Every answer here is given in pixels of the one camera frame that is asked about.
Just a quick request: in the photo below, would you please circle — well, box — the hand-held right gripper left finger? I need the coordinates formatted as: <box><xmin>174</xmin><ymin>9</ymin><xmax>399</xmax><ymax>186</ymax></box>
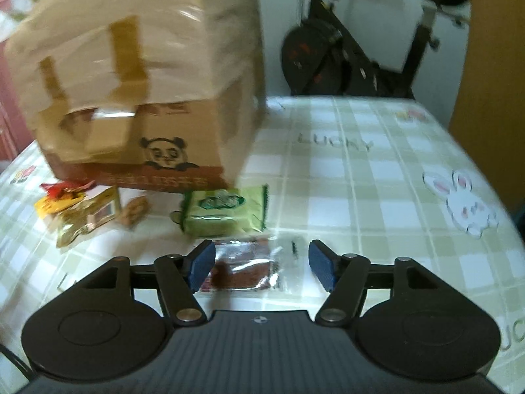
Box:
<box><xmin>76</xmin><ymin>239</ymin><xmax>217</xmax><ymax>330</ymax></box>

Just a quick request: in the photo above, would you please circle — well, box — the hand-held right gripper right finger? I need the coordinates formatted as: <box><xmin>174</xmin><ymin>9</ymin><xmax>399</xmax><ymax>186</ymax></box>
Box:
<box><xmin>307</xmin><ymin>238</ymin><xmax>449</xmax><ymax>326</ymax></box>

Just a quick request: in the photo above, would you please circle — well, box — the clear brown cake packet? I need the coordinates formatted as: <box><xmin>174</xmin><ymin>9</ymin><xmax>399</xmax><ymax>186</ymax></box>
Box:
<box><xmin>197</xmin><ymin>236</ymin><xmax>288</xmax><ymax>295</ymax></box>

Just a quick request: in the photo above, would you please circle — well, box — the green snack packet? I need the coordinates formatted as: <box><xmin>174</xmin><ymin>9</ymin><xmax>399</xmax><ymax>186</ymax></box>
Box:
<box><xmin>169</xmin><ymin>184</ymin><xmax>270</xmax><ymax>239</ymax></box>

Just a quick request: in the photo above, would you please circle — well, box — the small clear brown snack packet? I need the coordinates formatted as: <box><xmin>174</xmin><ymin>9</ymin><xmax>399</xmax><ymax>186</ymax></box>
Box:
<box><xmin>118</xmin><ymin>195</ymin><xmax>149</xmax><ymax>229</ymax></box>

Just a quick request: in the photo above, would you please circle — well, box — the taped cardboard box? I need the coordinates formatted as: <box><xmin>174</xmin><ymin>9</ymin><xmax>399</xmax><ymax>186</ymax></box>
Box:
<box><xmin>3</xmin><ymin>0</ymin><xmax>268</xmax><ymax>194</ymax></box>

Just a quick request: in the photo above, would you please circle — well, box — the checkered tablecloth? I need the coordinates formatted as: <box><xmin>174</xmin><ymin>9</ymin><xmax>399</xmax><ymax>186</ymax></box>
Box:
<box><xmin>0</xmin><ymin>95</ymin><xmax>525</xmax><ymax>380</ymax></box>

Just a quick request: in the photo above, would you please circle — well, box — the gold snack packet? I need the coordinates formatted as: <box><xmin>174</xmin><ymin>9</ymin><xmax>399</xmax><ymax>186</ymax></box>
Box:
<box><xmin>54</xmin><ymin>186</ymin><xmax>124</xmax><ymax>252</ymax></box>

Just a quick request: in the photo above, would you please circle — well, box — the red and yellow snack packet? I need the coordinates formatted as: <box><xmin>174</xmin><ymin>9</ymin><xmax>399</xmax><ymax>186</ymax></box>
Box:
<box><xmin>34</xmin><ymin>180</ymin><xmax>98</xmax><ymax>219</ymax></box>

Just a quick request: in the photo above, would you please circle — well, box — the black exercise bike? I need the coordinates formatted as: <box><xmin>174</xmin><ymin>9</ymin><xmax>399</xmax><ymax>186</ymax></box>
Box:
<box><xmin>280</xmin><ymin>0</ymin><xmax>473</xmax><ymax>100</ymax></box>

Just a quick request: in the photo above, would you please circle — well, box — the red and white curtain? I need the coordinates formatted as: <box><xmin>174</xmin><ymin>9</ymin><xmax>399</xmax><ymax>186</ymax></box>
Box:
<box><xmin>0</xmin><ymin>76</ymin><xmax>38</xmax><ymax>163</ymax></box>

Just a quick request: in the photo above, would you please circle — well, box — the brown wooden door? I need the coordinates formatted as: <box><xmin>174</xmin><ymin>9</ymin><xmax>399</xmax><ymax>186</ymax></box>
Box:
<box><xmin>448</xmin><ymin>0</ymin><xmax>525</xmax><ymax>212</ymax></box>

